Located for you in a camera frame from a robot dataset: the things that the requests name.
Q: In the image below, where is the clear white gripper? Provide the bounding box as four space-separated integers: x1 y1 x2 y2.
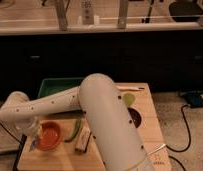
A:
16 117 42 138

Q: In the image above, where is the black floor cable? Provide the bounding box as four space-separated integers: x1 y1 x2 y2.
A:
166 104 192 171

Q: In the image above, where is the green plastic bin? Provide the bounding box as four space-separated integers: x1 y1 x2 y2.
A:
38 77 83 98

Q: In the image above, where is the small white blue towel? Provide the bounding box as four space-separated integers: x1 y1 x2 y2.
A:
29 129 42 151

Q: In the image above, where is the dark round plate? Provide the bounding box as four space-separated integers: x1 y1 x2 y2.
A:
128 108 142 128

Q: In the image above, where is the blue black floor device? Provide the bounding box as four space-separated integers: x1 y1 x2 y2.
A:
184 92 203 108

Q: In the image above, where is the red bowl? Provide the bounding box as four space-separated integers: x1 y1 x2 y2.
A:
36 121 62 151

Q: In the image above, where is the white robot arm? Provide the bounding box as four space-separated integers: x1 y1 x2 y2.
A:
0 73 155 171

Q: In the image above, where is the white remote on stand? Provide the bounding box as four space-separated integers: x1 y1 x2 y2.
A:
81 0 94 25

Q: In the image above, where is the green bean pod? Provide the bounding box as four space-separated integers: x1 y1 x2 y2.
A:
64 119 82 143

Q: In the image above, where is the pale yellow stick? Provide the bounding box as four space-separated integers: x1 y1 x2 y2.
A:
116 86 144 91

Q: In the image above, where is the yellow green round lid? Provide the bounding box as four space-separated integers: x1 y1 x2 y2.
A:
123 93 135 107

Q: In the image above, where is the dark rectangular sponge block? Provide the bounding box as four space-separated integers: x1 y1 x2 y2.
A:
75 129 91 153

